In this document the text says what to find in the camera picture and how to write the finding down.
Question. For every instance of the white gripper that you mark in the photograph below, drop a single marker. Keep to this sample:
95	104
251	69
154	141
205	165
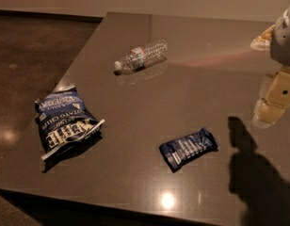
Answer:
284	42

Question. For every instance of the blue rxbar wrapper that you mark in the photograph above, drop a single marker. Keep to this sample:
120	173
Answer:
183	150

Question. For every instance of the clear plastic water bottle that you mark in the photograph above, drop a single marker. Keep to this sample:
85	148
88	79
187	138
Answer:
142	57

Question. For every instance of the blue kettle chips bag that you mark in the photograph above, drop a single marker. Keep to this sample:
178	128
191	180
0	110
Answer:
64	120

